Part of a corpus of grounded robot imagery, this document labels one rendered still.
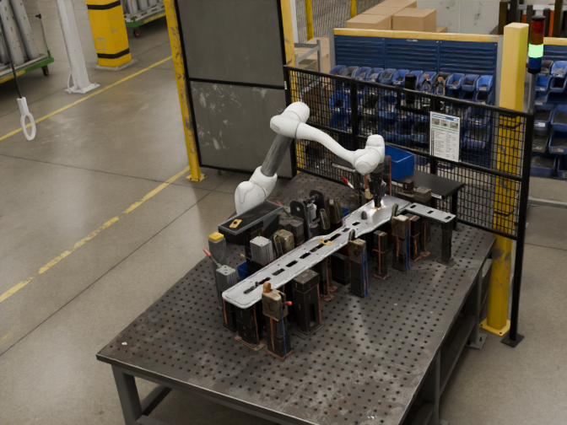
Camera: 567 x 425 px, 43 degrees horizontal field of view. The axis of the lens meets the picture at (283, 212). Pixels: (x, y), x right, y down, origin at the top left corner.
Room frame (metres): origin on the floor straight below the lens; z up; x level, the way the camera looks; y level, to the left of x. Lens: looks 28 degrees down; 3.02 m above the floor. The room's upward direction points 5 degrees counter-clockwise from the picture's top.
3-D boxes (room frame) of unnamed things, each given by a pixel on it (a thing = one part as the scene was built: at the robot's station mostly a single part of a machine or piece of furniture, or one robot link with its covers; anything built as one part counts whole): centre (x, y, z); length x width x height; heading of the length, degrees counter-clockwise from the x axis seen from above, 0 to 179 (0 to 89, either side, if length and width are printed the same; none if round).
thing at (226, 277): (3.16, 0.33, 0.88); 0.11 x 0.10 x 0.36; 43
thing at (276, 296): (2.91, 0.08, 0.88); 0.15 x 0.11 x 0.36; 43
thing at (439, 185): (4.21, -0.73, 1.01); 0.90 x 0.22 x 0.03; 43
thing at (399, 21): (8.55, -1.57, 0.52); 1.20 x 0.80 x 1.05; 146
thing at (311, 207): (3.66, -0.15, 0.94); 0.18 x 0.13 x 0.49; 133
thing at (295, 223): (3.57, -0.06, 0.89); 0.13 x 0.11 x 0.38; 43
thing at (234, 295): (3.43, -0.21, 1.00); 1.38 x 0.22 x 0.02; 133
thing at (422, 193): (3.86, -0.84, 0.88); 0.08 x 0.08 x 0.36; 43
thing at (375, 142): (3.75, -0.55, 1.40); 0.13 x 0.11 x 0.16; 154
